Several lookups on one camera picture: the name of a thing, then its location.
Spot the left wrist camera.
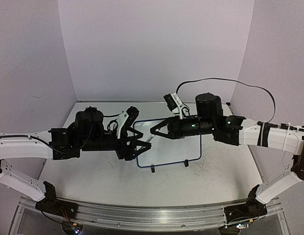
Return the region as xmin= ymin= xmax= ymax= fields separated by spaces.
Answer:
xmin=117 ymin=106 xmax=139 ymax=139

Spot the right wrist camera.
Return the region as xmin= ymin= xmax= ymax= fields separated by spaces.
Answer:
xmin=164 ymin=93 xmax=190 ymax=119

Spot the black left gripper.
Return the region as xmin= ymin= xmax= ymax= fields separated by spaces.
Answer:
xmin=78 ymin=128 xmax=151 ymax=162

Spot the whiteboard marker pen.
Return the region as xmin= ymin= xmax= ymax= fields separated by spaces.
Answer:
xmin=145 ymin=134 xmax=155 ymax=143

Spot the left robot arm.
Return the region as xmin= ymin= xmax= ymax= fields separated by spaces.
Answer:
xmin=0 ymin=106 xmax=151 ymax=220

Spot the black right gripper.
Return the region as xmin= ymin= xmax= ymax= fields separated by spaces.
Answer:
xmin=150 ymin=116 xmax=215 ymax=140

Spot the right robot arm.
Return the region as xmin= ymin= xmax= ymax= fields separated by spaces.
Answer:
xmin=150 ymin=93 xmax=304 ymax=225

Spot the aluminium front rail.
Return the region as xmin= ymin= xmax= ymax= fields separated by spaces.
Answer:
xmin=9 ymin=197 xmax=289 ymax=235

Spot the black camera cable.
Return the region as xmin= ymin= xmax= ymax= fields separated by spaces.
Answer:
xmin=175 ymin=77 xmax=276 ymax=123

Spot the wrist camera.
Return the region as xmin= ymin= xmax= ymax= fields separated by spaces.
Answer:
xmin=164 ymin=93 xmax=190 ymax=119
xmin=117 ymin=106 xmax=139 ymax=139

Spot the blue framed whiteboard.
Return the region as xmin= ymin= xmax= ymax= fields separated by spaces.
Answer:
xmin=133 ymin=118 xmax=202 ymax=172

